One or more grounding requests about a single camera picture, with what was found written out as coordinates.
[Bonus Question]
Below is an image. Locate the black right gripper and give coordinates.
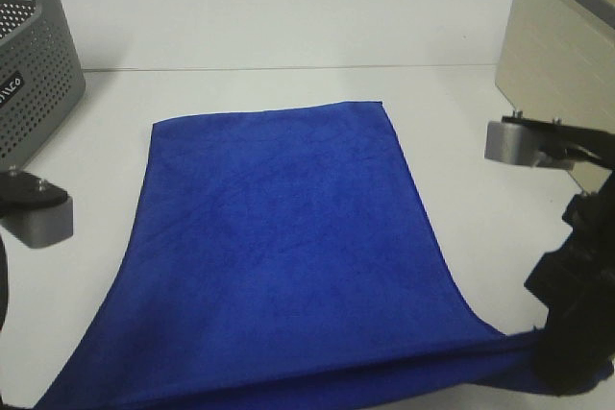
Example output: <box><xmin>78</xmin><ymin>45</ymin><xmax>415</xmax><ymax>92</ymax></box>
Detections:
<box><xmin>525</xmin><ymin>193</ymin><xmax>614</xmax><ymax>395</ymax></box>

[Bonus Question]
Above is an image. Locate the blue microfiber towel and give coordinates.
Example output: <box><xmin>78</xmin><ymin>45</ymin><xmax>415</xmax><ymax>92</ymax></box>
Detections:
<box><xmin>36</xmin><ymin>100</ymin><xmax>615</xmax><ymax>410</ymax></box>

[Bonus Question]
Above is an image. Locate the beige storage bin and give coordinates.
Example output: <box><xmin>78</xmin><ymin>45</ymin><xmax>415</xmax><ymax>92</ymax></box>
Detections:
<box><xmin>495</xmin><ymin>0</ymin><xmax>615</xmax><ymax>190</ymax></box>

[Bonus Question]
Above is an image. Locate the grey perforated plastic basket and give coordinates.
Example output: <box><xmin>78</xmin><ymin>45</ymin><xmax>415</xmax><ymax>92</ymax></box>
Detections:
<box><xmin>1</xmin><ymin>0</ymin><xmax>86</xmax><ymax>171</ymax></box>

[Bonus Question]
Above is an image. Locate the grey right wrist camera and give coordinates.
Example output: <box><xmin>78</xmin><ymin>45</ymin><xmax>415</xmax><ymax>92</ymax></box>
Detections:
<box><xmin>484</xmin><ymin>116</ymin><xmax>614</xmax><ymax>171</ymax></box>

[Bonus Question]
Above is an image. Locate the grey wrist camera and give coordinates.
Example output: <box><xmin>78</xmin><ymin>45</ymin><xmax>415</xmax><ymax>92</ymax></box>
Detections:
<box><xmin>1</xmin><ymin>169</ymin><xmax>74</xmax><ymax>249</ymax></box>
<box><xmin>484</xmin><ymin>116</ymin><xmax>614</xmax><ymax>171</ymax></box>

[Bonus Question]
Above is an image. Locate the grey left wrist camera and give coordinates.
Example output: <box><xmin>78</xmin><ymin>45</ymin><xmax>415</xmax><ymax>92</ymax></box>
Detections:
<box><xmin>1</xmin><ymin>169</ymin><xmax>74</xmax><ymax>249</ymax></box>

